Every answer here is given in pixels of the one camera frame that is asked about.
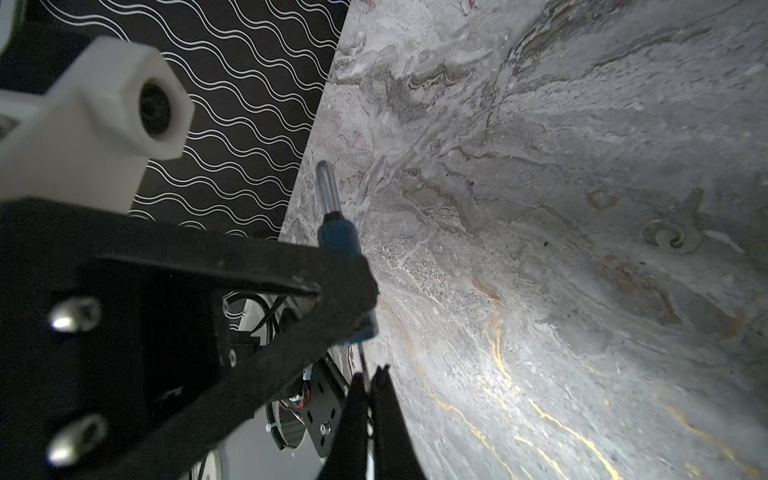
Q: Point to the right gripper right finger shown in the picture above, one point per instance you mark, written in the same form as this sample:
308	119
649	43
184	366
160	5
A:
394	455

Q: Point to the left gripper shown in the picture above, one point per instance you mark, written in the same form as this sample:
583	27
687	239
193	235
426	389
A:
115	346

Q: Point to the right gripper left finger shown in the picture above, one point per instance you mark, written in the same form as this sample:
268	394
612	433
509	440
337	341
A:
348	456

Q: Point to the blue padlock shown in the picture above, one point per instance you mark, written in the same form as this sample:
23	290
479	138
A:
340	234

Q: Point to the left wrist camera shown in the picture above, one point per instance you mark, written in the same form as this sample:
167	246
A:
87	140

